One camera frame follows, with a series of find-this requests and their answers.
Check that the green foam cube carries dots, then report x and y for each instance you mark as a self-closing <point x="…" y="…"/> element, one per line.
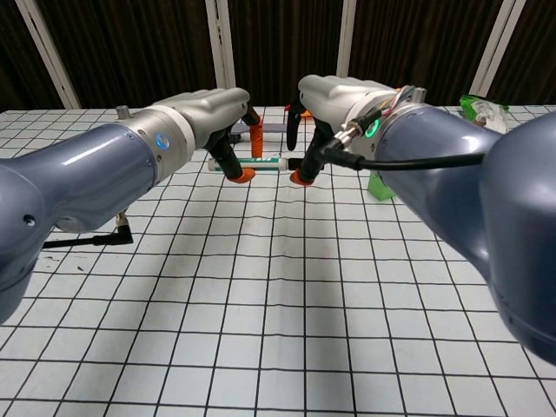
<point x="380" y="189"/>

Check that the grey plastic spatula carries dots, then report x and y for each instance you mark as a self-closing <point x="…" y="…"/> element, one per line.
<point x="273" y="128"/>

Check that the green white marker pen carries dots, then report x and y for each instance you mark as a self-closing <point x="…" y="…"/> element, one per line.
<point x="265" y="163"/>

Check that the black marker cap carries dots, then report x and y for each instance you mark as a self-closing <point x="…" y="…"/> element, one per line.
<point x="294" y="164"/>

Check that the white aluminium frame post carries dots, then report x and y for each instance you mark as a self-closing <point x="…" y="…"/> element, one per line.
<point x="495" y="48"/>
<point x="48" y="56"/>
<point x="346" y="39"/>
<point x="221" y="43"/>

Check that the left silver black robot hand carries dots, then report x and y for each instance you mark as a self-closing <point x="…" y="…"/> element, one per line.
<point x="208" y="113"/>

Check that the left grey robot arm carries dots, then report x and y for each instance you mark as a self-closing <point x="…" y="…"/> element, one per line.
<point x="87" y="165"/>

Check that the green snack bag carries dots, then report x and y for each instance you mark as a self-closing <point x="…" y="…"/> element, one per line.
<point x="486" y="110"/>

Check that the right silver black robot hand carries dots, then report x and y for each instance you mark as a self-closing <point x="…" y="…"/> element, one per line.
<point x="334" y="97"/>

